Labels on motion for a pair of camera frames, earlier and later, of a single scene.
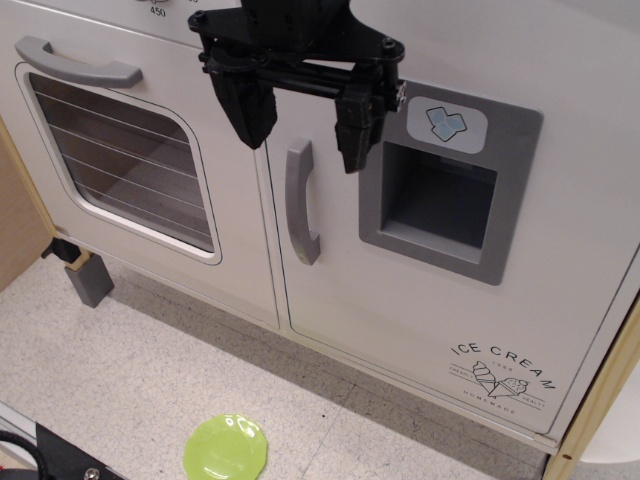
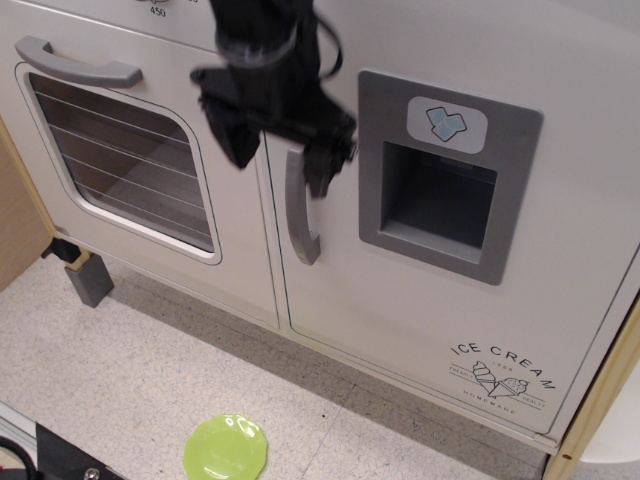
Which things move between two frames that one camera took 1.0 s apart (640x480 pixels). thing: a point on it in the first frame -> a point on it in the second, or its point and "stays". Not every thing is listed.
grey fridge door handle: [298, 166] stays
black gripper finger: [249, 101] -> [239, 138]
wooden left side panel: [26, 229] stays
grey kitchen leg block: [92, 281] stays
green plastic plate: [225, 447] stays
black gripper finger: [360, 114] -> [323, 159]
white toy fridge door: [494, 221] stays
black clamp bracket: [62, 249] stays
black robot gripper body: [307, 44] -> [291, 99]
